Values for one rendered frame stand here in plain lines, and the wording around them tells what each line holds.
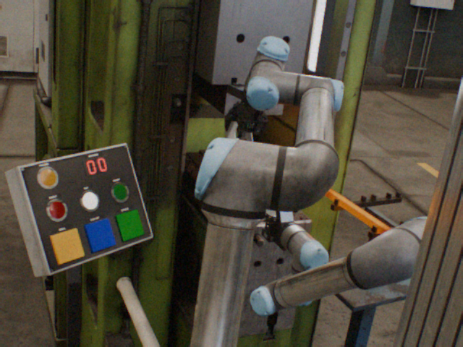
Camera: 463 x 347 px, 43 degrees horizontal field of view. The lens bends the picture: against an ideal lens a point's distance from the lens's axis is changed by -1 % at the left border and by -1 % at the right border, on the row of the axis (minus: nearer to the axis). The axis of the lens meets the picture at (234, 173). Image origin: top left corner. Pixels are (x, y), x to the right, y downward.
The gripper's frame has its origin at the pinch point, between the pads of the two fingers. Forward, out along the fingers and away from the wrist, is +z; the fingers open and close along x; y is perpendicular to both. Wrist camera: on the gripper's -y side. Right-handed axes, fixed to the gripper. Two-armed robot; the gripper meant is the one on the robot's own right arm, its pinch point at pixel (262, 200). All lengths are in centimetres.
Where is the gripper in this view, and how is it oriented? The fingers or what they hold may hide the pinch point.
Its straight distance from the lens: 187.8
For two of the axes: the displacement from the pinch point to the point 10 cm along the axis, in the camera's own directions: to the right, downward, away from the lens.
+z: -3.9, -3.6, 8.5
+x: 9.2, -0.6, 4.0
